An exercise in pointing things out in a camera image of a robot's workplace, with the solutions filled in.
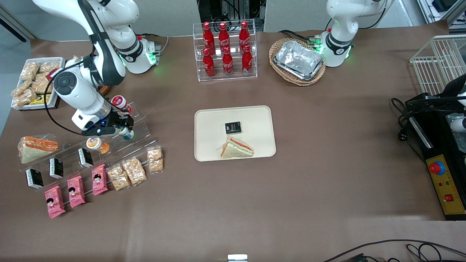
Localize pink snack pack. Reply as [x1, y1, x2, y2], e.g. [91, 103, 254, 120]
[44, 186, 67, 219]
[91, 164, 109, 196]
[67, 175, 86, 209]

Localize light open-weave wicker basket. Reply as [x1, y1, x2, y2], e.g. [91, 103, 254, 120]
[269, 38, 327, 87]

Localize orange gum bottle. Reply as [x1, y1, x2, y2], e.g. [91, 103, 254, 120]
[86, 137, 110, 154]

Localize clear bag nut brittle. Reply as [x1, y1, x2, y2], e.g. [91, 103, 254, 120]
[12, 80, 33, 97]
[146, 146, 165, 174]
[122, 156, 148, 187]
[106, 164, 131, 191]
[20, 62, 40, 81]
[15, 89, 37, 108]
[31, 74, 55, 95]
[38, 62, 61, 74]

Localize yellow snack pack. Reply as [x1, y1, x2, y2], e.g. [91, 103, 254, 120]
[29, 94, 52, 106]

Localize white rectangular snack tray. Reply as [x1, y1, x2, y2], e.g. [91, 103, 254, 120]
[11, 57, 66, 111]

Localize black equipment with cables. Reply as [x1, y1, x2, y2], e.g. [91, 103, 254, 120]
[198, 0, 266, 32]

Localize clear plastic container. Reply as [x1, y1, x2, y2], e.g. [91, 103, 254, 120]
[446, 113, 466, 154]

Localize clear acrylic stepped stand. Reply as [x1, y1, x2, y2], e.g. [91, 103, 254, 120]
[18, 103, 158, 190]

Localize grey arm base cable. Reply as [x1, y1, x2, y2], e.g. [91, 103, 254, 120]
[137, 33, 170, 56]

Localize aluminium frame shelf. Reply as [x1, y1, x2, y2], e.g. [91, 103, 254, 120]
[417, 0, 466, 30]

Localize wrapped triangle sandwich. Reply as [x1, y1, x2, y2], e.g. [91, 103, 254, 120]
[220, 136, 254, 159]
[17, 136, 59, 164]

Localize black machine yellow panel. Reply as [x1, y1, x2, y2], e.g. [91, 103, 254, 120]
[405, 93, 466, 221]

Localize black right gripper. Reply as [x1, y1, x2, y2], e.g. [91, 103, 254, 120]
[82, 108, 134, 138]

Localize silver metal bar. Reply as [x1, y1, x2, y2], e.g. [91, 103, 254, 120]
[410, 116, 434, 149]

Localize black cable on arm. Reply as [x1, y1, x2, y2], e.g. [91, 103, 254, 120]
[44, 55, 96, 137]

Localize red gum bottle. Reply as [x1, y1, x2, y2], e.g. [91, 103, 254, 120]
[111, 95, 133, 114]

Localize red cola bottle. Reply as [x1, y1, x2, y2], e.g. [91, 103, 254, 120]
[238, 21, 251, 49]
[202, 48, 216, 79]
[202, 22, 216, 52]
[241, 45, 254, 75]
[218, 23, 231, 51]
[222, 47, 234, 77]

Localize looped black cable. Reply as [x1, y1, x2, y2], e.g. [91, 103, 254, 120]
[406, 243, 466, 262]

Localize aluminium foil tray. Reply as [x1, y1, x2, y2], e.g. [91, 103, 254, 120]
[277, 62, 325, 82]
[274, 40, 324, 78]

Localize long black cable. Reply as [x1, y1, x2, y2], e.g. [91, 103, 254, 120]
[322, 239, 466, 262]

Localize white wire basket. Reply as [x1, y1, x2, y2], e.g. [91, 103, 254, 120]
[410, 35, 466, 96]

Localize beige serving tray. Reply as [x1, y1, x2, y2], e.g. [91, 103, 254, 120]
[194, 106, 276, 162]

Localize black arm base cable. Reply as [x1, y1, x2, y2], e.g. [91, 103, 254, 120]
[279, 29, 321, 46]

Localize black machine power cable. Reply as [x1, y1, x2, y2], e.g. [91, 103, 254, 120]
[391, 98, 426, 164]

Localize clear acrylic bottle rack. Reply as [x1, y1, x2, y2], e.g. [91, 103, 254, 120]
[193, 19, 258, 82]

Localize red emergency stop button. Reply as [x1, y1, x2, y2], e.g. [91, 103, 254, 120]
[429, 161, 446, 176]

